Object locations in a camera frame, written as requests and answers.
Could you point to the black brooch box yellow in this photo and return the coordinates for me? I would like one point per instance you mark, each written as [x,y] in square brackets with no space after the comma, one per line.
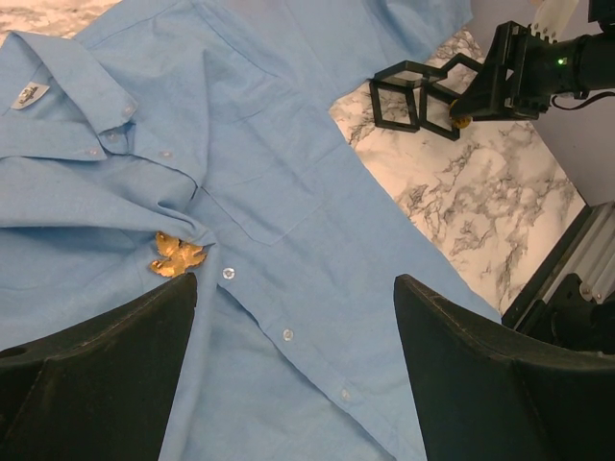
[444,95]

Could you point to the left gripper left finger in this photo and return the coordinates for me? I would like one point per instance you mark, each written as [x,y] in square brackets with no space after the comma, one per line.
[100,390]

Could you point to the red orange leaf brooch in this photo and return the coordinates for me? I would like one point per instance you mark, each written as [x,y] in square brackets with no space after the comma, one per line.
[176,256]

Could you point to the light blue button shirt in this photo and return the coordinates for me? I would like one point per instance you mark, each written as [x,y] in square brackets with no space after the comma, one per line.
[209,121]

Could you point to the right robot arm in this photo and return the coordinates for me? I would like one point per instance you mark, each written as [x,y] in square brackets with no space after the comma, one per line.
[595,58]

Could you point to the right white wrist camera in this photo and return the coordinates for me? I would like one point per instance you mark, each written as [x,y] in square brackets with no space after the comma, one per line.
[551,18]

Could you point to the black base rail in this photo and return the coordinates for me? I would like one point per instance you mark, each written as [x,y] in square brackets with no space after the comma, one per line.
[569,301]

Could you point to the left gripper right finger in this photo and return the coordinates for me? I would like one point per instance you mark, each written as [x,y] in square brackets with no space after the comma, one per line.
[487,392]

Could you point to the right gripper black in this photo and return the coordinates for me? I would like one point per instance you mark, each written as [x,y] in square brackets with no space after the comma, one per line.
[521,73]

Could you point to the yellow round brooch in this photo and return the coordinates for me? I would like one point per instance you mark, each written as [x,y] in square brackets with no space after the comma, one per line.
[462,121]

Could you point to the black brooch box red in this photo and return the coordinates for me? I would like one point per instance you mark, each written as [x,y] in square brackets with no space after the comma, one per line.
[404,78]

